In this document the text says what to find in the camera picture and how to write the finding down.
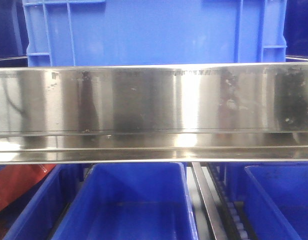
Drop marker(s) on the blue bin centre lower shelf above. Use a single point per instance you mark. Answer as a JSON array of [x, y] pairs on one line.
[[131, 201]]

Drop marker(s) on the blue bin shelf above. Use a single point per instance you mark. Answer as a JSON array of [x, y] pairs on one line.
[[276, 202], [35, 214], [131, 201]]

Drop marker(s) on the stainless steel shelf beam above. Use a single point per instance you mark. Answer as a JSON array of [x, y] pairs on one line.
[[238, 112]]

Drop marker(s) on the large blue crate upper shelf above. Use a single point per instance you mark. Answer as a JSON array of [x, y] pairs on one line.
[[154, 32]]

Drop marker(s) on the blue bin right lower shelf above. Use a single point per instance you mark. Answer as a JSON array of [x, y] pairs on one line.
[[276, 202]]

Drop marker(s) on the blue bin left lower shelf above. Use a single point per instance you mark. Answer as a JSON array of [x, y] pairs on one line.
[[35, 214]]

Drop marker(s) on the white roller track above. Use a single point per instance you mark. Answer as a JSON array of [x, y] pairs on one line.
[[232, 216]]

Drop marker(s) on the red package in bin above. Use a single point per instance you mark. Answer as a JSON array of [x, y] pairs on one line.
[[16, 180]]

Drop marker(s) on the steel shelf divider rail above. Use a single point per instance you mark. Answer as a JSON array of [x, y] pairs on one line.
[[211, 214]]

